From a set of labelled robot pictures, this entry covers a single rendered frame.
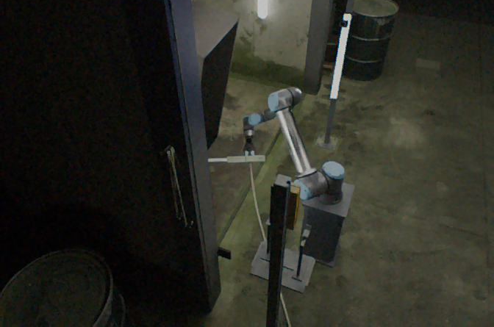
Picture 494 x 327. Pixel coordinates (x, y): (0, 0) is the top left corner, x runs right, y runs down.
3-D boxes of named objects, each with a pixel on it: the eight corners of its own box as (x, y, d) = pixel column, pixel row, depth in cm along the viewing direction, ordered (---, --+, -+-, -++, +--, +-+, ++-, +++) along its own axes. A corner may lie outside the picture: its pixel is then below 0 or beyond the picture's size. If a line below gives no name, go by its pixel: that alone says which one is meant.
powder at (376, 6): (348, -3, 488) (348, -4, 487) (393, -1, 482) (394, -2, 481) (350, 16, 448) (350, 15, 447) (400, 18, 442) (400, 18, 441)
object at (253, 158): (264, 158, 338) (265, 154, 316) (264, 163, 337) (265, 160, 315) (207, 159, 338) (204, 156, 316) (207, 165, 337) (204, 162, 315)
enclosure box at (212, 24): (148, 166, 319) (148, 36, 235) (182, 122, 361) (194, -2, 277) (187, 183, 315) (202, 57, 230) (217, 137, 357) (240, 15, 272)
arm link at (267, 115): (304, 81, 265) (269, 108, 328) (288, 86, 261) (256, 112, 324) (311, 97, 264) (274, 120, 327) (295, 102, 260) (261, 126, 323)
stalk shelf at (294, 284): (249, 273, 221) (249, 272, 220) (263, 242, 237) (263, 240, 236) (303, 294, 212) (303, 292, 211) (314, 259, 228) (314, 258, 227)
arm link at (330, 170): (346, 188, 272) (351, 170, 261) (326, 198, 266) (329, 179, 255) (332, 174, 282) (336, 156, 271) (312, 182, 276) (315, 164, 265)
